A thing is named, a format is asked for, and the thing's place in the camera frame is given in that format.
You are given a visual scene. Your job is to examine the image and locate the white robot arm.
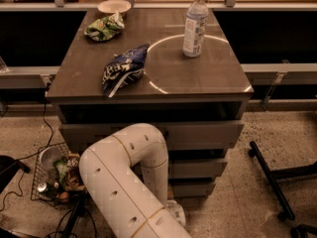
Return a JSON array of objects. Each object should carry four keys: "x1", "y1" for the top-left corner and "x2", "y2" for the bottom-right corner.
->
[{"x1": 79, "y1": 124, "x2": 191, "y2": 238}]

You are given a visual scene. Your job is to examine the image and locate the grey three-drawer cabinet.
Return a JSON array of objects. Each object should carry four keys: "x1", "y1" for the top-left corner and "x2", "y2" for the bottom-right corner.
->
[{"x1": 49, "y1": 9, "x2": 253, "y2": 186}]

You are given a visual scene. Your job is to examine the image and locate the black stand leg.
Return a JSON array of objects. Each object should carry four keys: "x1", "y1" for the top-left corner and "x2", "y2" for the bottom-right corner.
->
[{"x1": 60, "y1": 195, "x2": 86, "y2": 238}]

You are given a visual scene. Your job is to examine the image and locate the black chair base leg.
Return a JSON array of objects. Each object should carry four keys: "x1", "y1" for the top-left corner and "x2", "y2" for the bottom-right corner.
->
[{"x1": 249, "y1": 141, "x2": 317, "y2": 221}]

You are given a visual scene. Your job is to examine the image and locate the green snack bag in basket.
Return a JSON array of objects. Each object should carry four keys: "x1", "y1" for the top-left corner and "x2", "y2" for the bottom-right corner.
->
[{"x1": 53, "y1": 160, "x2": 68, "y2": 187}]

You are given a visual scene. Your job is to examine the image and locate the soda can in basket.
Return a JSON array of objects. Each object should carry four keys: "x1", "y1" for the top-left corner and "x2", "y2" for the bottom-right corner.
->
[{"x1": 37, "y1": 182, "x2": 53, "y2": 194}]

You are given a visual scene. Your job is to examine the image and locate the clear plastic cup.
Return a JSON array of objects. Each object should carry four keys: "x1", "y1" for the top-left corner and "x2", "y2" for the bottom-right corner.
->
[{"x1": 39, "y1": 147, "x2": 62, "y2": 170}]

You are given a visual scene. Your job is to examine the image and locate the blue chip bag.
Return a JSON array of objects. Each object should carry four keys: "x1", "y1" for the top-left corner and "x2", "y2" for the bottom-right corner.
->
[{"x1": 102, "y1": 44, "x2": 150, "y2": 98}]

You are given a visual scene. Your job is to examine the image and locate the green chip bag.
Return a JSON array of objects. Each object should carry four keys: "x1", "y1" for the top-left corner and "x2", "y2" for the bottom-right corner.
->
[{"x1": 84, "y1": 11, "x2": 125, "y2": 42}]

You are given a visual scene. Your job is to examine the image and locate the clear plastic water bottle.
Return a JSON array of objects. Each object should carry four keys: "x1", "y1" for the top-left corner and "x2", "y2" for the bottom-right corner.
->
[{"x1": 182, "y1": 0, "x2": 209, "y2": 58}]

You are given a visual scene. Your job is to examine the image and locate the white bowl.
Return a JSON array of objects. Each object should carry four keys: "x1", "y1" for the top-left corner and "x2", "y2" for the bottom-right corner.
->
[{"x1": 97, "y1": 0, "x2": 132, "y2": 17}]

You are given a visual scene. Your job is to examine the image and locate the wire basket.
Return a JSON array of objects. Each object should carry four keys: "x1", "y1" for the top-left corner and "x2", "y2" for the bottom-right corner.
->
[{"x1": 31, "y1": 143, "x2": 85, "y2": 206}]

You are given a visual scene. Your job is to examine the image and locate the black cable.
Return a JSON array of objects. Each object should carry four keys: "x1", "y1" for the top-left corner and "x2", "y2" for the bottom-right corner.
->
[{"x1": 0, "y1": 86, "x2": 55, "y2": 212}]

